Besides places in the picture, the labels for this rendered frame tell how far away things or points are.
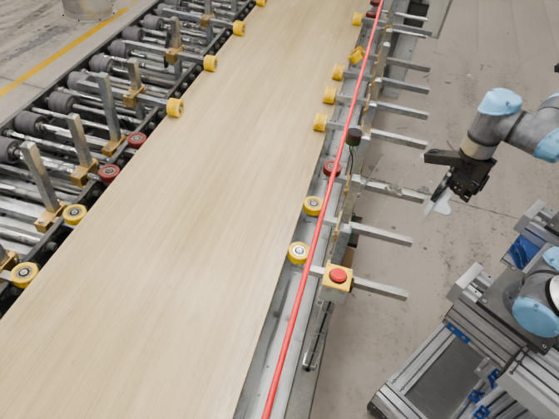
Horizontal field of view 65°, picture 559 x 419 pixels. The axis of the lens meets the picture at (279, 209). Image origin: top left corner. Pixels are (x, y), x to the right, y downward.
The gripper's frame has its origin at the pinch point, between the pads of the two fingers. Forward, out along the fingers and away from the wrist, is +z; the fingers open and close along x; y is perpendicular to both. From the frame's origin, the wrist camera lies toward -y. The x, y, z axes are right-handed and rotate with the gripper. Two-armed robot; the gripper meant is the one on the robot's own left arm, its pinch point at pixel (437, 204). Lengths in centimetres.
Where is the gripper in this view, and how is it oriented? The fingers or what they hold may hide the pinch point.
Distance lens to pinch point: 126.4
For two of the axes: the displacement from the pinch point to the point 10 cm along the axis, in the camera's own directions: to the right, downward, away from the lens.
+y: 6.7, 5.8, -4.6
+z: -0.9, 6.8, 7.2
